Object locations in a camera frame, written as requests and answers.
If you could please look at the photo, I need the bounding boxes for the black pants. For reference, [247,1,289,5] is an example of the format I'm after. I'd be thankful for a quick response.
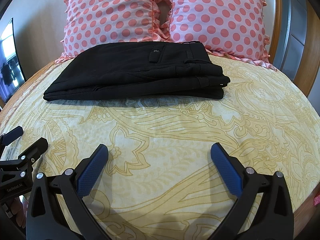
[43,42,231,101]

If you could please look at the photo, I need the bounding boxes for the person's left hand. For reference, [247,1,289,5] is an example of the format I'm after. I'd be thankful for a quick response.
[6,197,26,229]

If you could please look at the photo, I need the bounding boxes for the black flat screen television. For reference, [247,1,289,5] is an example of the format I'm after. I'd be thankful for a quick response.
[1,18,26,103]

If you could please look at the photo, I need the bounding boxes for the pink polka dot pillow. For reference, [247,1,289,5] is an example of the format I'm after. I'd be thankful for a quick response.
[56,0,172,63]
[156,0,275,69]

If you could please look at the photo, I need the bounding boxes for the wooden bed frame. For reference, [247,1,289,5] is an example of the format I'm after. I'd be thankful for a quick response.
[270,0,319,96]

